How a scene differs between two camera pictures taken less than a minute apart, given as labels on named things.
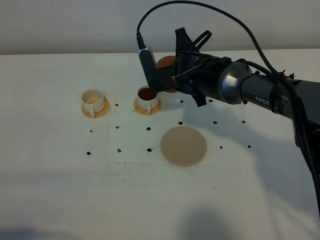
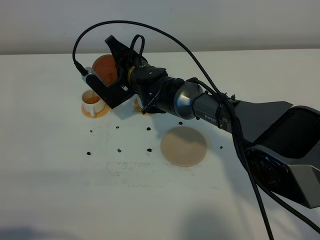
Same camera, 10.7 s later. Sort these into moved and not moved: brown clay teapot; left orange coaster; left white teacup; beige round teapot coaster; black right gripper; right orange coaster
Moved: black right gripper; brown clay teapot
Not moved: left orange coaster; right orange coaster; left white teacup; beige round teapot coaster
